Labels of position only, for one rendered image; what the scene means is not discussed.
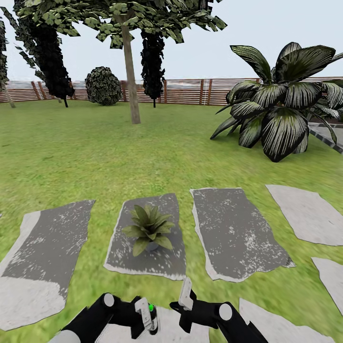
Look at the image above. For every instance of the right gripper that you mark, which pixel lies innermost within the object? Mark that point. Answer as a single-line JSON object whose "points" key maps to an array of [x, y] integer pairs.
{"points": [[188, 317]]}

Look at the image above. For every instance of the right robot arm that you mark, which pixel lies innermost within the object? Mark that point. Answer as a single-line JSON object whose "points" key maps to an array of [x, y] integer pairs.
{"points": [[214, 315]]}

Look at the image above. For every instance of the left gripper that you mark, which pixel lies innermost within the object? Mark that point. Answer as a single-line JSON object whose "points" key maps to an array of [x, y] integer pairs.
{"points": [[133, 319]]}

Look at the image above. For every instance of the pot plant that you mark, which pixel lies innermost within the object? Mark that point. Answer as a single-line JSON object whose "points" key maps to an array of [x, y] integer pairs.
{"points": [[151, 225]]}

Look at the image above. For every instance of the insectifuge atomizer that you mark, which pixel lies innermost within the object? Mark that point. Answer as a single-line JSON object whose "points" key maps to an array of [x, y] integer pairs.
{"points": [[153, 313]]}

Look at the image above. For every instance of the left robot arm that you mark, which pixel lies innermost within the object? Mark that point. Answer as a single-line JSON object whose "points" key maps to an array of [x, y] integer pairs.
{"points": [[88, 324]]}

